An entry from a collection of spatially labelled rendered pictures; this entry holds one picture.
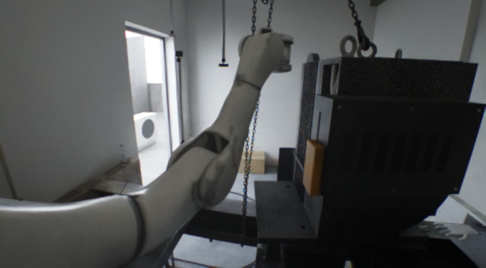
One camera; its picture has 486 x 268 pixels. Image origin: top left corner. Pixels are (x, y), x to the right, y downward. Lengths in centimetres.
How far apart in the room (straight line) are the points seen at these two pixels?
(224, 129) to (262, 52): 16
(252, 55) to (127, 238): 33
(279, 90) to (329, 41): 100
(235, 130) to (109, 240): 22
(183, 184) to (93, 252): 12
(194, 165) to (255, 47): 24
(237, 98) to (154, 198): 21
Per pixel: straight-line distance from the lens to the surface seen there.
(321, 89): 83
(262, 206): 105
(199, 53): 332
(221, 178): 30
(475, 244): 176
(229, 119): 35
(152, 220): 27
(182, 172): 30
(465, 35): 208
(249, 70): 37
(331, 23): 321
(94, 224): 23
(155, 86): 816
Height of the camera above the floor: 155
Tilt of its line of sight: 13 degrees down
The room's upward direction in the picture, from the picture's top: 1 degrees clockwise
